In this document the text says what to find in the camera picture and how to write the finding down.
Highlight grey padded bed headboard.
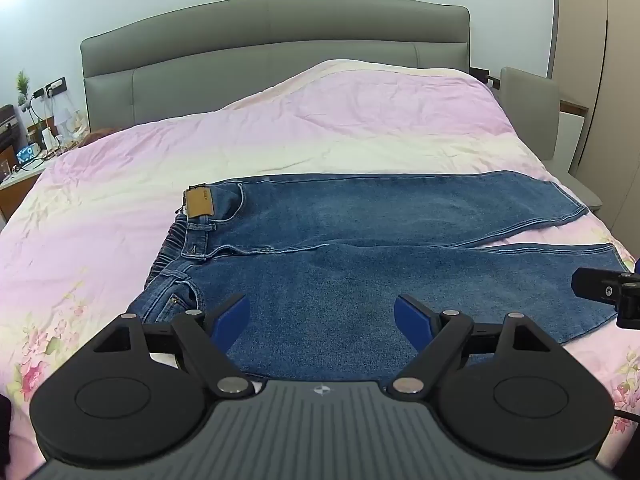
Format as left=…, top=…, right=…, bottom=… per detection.
left=80, top=0, right=472, bottom=134

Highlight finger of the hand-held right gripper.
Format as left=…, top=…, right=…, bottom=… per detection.
left=571, top=266, right=640, bottom=331

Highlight blue denim pants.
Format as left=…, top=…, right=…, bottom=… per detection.
left=126, top=171, right=632, bottom=383

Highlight beige wardrobe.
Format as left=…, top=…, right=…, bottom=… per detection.
left=550, top=0, right=640, bottom=256

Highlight wooden bedside table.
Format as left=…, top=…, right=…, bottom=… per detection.
left=0, top=157, right=51, bottom=226

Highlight grey upholstered chair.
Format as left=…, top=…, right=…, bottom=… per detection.
left=492, top=66, right=605, bottom=211

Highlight pink floral blanket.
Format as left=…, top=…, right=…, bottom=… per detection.
left=0, top=59, right=640, bottom=471

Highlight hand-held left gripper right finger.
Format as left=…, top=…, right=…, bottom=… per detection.
left=385, top=293, right=551, bottom=397

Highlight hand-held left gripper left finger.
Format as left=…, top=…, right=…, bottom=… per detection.
left=92, top=293, right=252, bottom=397

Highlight small green potted plant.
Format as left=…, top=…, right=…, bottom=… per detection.
left=15, top=70, right=32, bottom=111

